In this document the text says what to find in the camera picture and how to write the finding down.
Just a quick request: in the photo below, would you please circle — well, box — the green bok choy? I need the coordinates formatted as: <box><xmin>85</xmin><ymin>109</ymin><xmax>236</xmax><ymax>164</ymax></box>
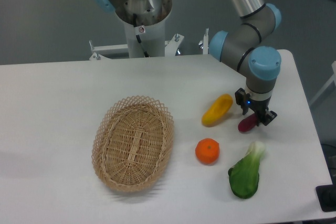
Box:
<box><xmin>228</xmin><ymin>141</ymin><xmax>266</xmax><ymax>199</ymax></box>

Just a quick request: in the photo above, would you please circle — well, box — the yellow mango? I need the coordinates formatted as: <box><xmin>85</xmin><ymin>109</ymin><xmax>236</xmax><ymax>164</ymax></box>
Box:
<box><xmin>201</xmin><ymin>94</ymin><xmax>233</xmax><ymax>127</ymax></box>

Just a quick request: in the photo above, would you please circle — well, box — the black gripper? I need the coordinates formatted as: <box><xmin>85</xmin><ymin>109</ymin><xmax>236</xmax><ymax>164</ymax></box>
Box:
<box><xmin>235</xmin><ymin>88</ymin><xmax>277</xmax><ymax>126</ymax></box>

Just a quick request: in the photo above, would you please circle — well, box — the white metal frame bracket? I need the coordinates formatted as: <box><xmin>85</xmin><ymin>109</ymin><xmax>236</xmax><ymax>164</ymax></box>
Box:
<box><xmin>88</xmin><ymin>28</ymin><xmax>211</xmax><ymax>60</ymax></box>

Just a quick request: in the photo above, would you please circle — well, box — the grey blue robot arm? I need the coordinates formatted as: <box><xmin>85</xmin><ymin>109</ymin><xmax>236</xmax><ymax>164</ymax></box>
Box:
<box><xmin>94</xmin><ymin>0</ymin><xmax>281</xmax><ymax>125</ymax></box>

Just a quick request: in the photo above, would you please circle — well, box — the orange tangerine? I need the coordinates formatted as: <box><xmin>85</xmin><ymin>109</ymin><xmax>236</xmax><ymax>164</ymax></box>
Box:
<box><xmin>195</xmin><ymin>138</ymin><xmax>220</xmax><ymax>165</ymax></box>

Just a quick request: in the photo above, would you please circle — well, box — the woven wicker basket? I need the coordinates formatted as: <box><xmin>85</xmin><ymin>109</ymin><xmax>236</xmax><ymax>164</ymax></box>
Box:
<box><xmin>91</xmin><ymin>95</ymin><xmax>174</xmax><ymax>193</ymax></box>

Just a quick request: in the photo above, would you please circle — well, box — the black device at table edge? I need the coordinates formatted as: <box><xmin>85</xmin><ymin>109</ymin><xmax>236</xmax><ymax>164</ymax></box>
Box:
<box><xmin>316</xmin><ymin>185</ymin><xmax>335</xmax><ymax>212</ymax></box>

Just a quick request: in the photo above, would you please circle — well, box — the white frame at right edge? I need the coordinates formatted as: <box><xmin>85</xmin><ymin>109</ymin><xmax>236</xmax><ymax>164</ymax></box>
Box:
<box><xmin>309</xmin><ymin>61</ymin><xmax>336</xmax><ymax>108</ymax></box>

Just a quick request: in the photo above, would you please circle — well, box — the purple sweet potato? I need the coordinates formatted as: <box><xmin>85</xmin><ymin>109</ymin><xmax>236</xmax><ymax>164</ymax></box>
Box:
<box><xmin>238</xmin><ymin>114</ymin><xmax>258</xmax><ymax>133</ymax></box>

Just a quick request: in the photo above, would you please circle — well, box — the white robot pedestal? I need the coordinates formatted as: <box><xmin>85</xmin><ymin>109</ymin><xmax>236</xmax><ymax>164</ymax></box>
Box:
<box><xmin>116</xmin><ymin>0</ymin><xmax>172</xmax><ymax>58</ymax></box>

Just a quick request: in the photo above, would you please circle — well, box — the black cable on pedestal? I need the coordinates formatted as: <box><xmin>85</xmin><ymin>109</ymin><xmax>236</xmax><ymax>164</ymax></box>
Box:
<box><xmin>132</xmin><ymin>14</ymin><xmax>150</xmax><ymax>58</ymax></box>

